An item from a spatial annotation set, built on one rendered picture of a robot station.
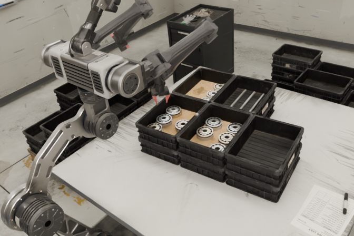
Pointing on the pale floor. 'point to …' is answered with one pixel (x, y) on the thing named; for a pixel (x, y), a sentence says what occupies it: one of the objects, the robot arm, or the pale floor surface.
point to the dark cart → (204, 55)
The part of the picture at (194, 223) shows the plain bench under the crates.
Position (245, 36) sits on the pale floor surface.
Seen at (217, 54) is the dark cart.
